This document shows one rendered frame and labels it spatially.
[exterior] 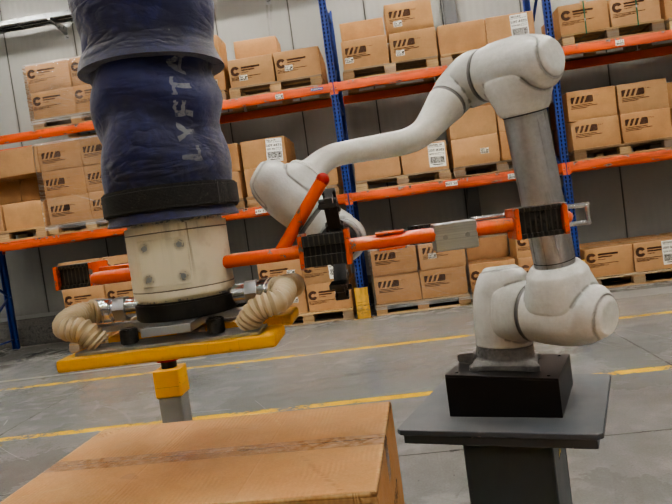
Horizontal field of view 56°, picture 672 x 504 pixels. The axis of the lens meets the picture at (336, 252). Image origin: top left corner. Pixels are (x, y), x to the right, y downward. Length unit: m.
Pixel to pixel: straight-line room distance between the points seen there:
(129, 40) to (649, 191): 9.43
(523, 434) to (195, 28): 1.15
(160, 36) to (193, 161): 0.19
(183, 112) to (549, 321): 1.01
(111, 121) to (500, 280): 1.08
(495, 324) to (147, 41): 1.13
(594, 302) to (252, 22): 8.88
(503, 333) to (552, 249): 0.28
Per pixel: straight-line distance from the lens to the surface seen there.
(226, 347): 0.97
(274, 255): 1.06
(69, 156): 9.19
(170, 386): 1.67
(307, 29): 9.93
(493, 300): 1.74
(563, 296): 1.60
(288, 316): 1.14
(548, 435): 1.63
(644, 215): 10.13
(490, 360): 1.78
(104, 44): 1.08
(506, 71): 1.54
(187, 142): 1.04
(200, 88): 1.07
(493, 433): 1.65
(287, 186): 1.36
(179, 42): 1.07
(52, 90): 9.40
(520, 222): 1.07
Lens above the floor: 1.31
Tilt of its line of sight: 3 degrees down
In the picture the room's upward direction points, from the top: 8 degrees counter-clockwise
